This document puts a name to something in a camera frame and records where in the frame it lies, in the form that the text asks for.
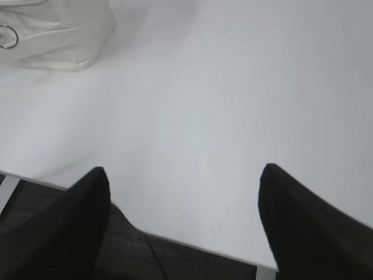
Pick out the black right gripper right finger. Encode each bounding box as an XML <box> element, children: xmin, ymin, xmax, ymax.
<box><xmin>258</xmin><ymin>163</ymin><xmax>372</xmax><ymax>279</ymax></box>

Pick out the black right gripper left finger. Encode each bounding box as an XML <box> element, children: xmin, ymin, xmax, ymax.
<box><xmin>1</xmin><ymin>167</ymin><xmax>111</xmax><ymax>279</ymax></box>

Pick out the cream fabric zipper bag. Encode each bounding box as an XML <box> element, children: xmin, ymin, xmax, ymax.
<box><xmin>1</xmin><ymin>0</ymin><xmax>115</xmax><ymax>72</ymax></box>

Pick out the silver zipper pull ring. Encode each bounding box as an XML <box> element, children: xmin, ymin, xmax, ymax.
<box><xmin>0</xmin><ymin>24</ymin><xmax>19</xmax><ymax>49</ymax></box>

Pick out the white table leg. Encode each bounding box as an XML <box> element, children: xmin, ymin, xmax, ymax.
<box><xmin>0</xmin><ymin>175</ymin><xmax>20</xmax><ymax>212</ymax></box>

